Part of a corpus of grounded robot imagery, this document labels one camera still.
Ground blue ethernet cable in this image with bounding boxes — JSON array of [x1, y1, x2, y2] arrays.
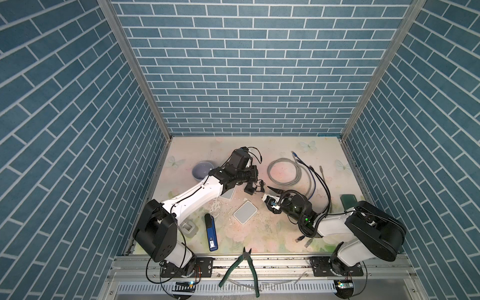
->
[[290, 151, 318, 200]]

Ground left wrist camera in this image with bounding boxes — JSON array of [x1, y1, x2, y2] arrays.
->
[[227, 147, 251, 170]]

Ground blue black handheld tool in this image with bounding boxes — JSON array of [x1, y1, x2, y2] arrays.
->
[[204, 213, 218, 252]]

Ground coiled grey ethernet cable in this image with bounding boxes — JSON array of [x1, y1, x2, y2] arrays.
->
[[267, 157, 303, 187]]

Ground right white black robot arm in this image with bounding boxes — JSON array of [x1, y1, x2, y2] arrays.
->
[[262, 187, 407, 276]]

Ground green handled pliers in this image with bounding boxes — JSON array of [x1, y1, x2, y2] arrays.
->
[[218, 247, 261, 299]]

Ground left controller board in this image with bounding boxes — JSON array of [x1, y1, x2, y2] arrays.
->
[[171, 281, 197, 300]]

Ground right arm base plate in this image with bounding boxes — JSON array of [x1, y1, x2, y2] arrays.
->
[[308, 256, 364, 277]]

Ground grey white tape dispenser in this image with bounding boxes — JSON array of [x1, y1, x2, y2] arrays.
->
[[180, 219, 199, 239]]

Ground right controller board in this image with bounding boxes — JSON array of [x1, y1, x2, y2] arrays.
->
[[333, 279, 355, 294]]

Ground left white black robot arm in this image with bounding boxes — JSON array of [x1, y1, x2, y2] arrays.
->
[[132, 165, 258, 274]]

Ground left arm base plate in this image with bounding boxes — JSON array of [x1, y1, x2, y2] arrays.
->
[[161, 257, 213, 278]]

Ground aluminium front rail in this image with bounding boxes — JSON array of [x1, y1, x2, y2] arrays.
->
[[98, 253, 428, 300]]

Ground black power adapter lower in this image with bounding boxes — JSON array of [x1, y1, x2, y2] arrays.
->
[[244, 182, 256, 195]]

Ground controller board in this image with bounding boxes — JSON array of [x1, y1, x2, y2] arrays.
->
[[333, 279, 355, 294], [171, 281, 197, 300]]

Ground lavender ceramic cup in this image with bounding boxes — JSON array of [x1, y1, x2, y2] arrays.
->
[[192, 161, 215, 181]]

